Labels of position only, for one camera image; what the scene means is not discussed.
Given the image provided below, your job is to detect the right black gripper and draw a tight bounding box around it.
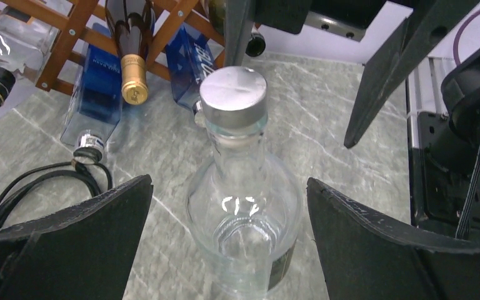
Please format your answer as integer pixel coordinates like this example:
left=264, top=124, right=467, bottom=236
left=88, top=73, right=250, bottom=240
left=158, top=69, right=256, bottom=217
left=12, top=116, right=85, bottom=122
left=223, top=0, right=478, bottom=149

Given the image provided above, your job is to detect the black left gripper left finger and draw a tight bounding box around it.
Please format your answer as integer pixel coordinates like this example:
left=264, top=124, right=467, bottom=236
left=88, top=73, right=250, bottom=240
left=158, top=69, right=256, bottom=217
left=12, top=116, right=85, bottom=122
left=0, top=175, right=153, bottom=299

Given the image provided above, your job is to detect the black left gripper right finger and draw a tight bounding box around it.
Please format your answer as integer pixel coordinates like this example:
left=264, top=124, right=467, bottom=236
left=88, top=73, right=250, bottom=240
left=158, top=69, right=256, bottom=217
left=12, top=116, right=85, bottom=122
left=307, top=177, right=480, bottom=299

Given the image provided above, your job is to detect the clear bottle white cap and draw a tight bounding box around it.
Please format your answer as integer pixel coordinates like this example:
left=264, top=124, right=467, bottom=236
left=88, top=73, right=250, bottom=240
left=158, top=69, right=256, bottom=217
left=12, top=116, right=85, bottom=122
left=186, top=66, right=303, bottom=299

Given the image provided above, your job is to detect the green wine bottle silver foil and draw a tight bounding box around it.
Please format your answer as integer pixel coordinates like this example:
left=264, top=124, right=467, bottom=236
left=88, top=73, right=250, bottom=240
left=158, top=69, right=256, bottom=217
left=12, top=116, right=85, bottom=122
left=201, top=0, right=266, bottom=66

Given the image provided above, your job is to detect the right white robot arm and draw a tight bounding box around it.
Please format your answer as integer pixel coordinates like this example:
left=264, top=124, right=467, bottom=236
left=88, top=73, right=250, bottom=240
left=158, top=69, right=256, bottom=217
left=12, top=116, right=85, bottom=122
left=344, top=1, right=480, bottom=241

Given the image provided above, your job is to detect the front blue Blue Dash bottle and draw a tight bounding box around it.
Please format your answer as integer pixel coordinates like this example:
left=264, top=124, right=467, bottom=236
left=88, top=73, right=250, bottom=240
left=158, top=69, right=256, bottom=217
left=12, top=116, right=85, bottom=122
left=165, top=23, right=218, bottom=128

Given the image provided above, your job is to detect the rear blue square bottle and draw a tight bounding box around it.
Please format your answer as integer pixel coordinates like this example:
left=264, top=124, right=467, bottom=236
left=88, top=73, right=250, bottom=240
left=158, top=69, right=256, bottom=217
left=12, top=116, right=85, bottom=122
left=60, top=42, right=123, bottom=163

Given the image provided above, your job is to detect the brown wooden wine rack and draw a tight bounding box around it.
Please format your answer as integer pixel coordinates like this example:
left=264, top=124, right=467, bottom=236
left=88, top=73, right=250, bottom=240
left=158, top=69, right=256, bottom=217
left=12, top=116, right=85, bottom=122
left=5, top=0, right=225, bottom=95

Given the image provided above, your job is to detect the brown bottle gold foil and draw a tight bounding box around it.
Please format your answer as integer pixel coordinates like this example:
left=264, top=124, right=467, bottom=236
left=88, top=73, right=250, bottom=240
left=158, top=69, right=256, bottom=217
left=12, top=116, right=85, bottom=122
left=104, top=0, right=156, bottom=105

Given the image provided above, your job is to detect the coiled black cable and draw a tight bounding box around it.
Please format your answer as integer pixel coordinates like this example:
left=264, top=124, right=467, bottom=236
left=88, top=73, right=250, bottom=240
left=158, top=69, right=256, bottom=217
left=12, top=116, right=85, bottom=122
left=0, top=151, right=113, bottom=234

